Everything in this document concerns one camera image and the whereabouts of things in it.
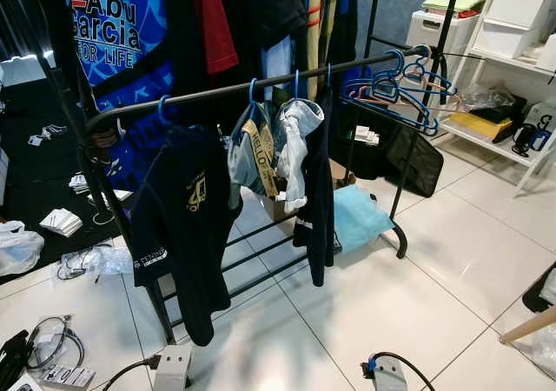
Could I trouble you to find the white shelf unit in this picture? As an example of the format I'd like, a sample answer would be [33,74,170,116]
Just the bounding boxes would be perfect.
[408,0,556,192]

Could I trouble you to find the yellow flat box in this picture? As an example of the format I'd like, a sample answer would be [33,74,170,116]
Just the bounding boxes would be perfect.
[447,110,515,145]

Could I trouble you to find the wooden chair leg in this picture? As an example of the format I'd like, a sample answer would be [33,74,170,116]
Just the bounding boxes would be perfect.
[500,307,556,345]

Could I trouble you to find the black fabric bag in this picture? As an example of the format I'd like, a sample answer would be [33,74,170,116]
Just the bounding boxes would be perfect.
[334,103,445,199]

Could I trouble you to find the white plastic drawer box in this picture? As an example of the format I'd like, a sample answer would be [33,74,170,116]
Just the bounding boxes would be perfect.
[472,0,556,60]
[407,10,474,58]

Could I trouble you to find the dark navy hanging garment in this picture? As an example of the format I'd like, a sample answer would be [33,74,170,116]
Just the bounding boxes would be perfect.
[294,83,340,288]

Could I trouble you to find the brown cardboard box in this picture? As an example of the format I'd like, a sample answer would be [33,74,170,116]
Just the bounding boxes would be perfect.
[259,161,357,225]

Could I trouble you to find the tan striped hanging garment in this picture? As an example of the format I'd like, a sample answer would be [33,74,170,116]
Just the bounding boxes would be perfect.
[306,0,335,75]

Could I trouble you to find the light blue garment hello tag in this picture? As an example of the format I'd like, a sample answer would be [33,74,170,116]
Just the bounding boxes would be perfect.
[228,103,281,209]

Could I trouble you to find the black metal clothes rack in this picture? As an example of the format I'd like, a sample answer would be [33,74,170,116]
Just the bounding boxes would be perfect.
[83,0,457,344]

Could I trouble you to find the black hanging shirt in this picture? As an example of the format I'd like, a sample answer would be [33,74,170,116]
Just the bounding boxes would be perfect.
[165,0,309,96]

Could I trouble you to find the navy t-shirt gold print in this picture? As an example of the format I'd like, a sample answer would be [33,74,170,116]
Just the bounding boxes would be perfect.
[129,123,246,348]

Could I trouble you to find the red shirt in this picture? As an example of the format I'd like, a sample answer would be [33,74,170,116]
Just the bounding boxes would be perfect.
[189,0,241,76]

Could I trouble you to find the clear plastic bag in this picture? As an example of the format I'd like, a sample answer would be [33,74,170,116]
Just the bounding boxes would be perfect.
[56,242,133,281]

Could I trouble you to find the blue Abu Garcia jersey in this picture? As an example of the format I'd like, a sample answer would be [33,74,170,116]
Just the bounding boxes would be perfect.
[63,0,179,192]

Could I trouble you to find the white folded papers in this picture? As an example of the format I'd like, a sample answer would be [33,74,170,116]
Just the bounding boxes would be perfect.
[39,208,84,237]

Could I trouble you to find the black floor mat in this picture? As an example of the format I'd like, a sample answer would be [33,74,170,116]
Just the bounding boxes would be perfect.
[0,78,140,270]

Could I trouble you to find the white plastic bag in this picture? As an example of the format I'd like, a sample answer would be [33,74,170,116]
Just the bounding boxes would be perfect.
[0,221,45,277]

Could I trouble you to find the black device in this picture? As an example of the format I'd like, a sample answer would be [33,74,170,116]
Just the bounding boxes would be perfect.
[0,328,34,390]

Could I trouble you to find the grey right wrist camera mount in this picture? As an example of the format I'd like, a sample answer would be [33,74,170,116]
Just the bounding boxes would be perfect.
[372,356,409,391]

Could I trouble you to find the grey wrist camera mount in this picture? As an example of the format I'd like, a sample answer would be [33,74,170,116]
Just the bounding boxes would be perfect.
[152,345,194,391]
[372,356,409,391]

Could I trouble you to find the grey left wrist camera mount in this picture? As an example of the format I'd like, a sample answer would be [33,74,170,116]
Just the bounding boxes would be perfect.
[152,345,194,391]

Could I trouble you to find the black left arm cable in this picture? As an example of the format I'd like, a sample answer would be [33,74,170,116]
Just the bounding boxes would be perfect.
[100,356,162,391]

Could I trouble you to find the coiled grey cable bundle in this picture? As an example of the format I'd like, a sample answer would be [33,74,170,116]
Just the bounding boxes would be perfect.
[24,315,86,373]

